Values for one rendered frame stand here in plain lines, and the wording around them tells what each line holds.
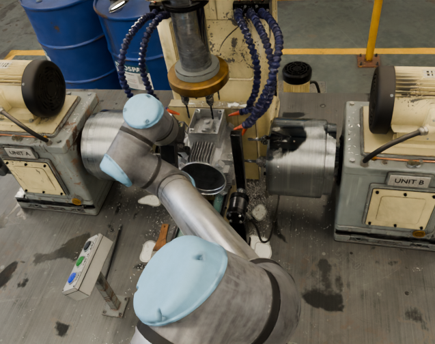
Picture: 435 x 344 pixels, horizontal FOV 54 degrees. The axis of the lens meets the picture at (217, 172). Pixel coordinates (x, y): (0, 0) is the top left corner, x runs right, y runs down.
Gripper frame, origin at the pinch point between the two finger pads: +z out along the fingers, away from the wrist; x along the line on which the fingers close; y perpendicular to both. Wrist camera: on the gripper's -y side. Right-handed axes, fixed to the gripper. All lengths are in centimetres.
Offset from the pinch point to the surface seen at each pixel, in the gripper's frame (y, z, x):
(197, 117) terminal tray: 15.1, 5.0, -1.4
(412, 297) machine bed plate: -35, 14, -72
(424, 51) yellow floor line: 152, 214, -120
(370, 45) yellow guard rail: 144, 191, -76
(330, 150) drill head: 4.2, -2.8, -45.0
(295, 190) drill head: -7.1, 3.6, -35.8
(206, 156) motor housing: 0.4, -0.3, -7.8
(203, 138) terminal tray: 6.4, 0.0, -5.9
